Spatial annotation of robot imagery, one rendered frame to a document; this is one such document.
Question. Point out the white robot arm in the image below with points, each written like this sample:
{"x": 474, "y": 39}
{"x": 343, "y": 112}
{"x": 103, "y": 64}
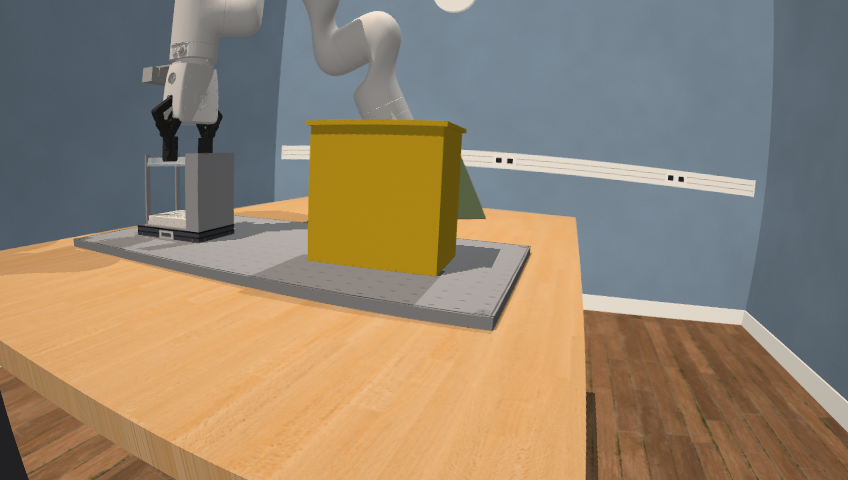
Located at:
{"x": 374, "y": 37}

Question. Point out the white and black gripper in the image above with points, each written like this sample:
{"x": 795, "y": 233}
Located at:
{"x": 191, "y": 92}

